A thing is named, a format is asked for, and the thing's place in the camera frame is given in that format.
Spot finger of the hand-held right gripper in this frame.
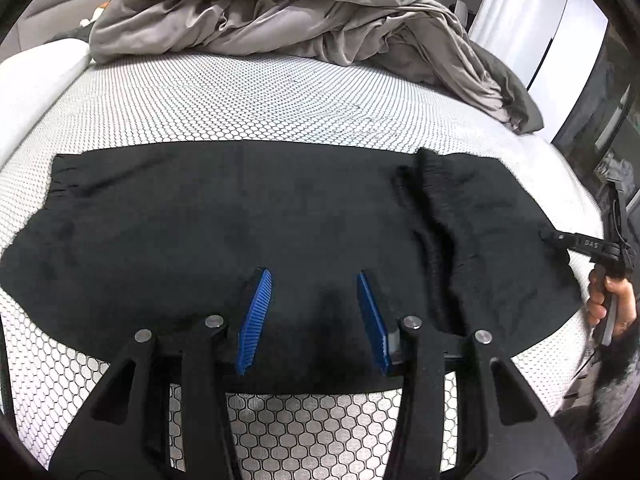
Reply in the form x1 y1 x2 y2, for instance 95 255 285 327
539 227 602 257

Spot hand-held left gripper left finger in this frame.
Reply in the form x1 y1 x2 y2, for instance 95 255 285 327
48 267 274 480

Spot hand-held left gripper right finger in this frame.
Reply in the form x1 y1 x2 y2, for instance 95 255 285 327
356 270 583 480

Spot black pants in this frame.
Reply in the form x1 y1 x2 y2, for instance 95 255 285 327
0 140 581 396

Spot person's right forearm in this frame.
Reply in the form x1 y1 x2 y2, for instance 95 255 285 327
555 330 637 461

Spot dark glass door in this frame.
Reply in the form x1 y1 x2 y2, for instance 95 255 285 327
550 22 640 186

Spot honeycomb patterned mattress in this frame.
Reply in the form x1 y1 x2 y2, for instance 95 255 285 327
0 50 608 480

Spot white wardrobe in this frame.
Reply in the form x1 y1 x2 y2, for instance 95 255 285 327
467 0 612 143

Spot grey duvet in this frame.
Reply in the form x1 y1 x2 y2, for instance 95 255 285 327
89 0 545 134

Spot white pillow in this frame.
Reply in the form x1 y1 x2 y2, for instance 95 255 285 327
0 37 93 167

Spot orange and white plush toy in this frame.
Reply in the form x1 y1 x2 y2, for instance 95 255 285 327
80 0 112 29

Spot grey headboard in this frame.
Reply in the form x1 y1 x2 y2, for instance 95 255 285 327
10 0 131 57

